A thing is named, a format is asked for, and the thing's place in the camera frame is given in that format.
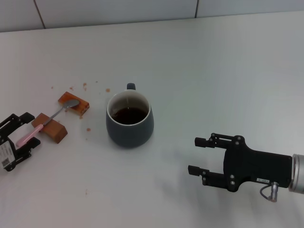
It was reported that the dark brown wooden block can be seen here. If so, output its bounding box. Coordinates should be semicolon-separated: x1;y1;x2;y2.
31;113;68;143

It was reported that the orange brown wooden block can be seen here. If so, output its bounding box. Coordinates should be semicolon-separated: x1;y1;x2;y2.
57;91;90;117

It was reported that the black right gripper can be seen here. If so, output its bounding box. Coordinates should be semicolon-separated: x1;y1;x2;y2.
188;133;293;192

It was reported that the dark coffee liquid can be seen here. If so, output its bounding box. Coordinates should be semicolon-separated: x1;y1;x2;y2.
111;107;147;125

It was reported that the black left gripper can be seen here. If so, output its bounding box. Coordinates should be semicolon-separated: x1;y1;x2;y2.
0;112;41;172

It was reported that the grey ceramic cup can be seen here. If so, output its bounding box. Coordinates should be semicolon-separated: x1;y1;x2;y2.
105;83;154;149

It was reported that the pink handled metal spoon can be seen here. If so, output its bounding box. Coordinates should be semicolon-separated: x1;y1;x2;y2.
16;99;80;146

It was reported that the right gripper connector with cable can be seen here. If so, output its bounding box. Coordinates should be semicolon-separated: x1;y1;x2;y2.
260;181;280;202

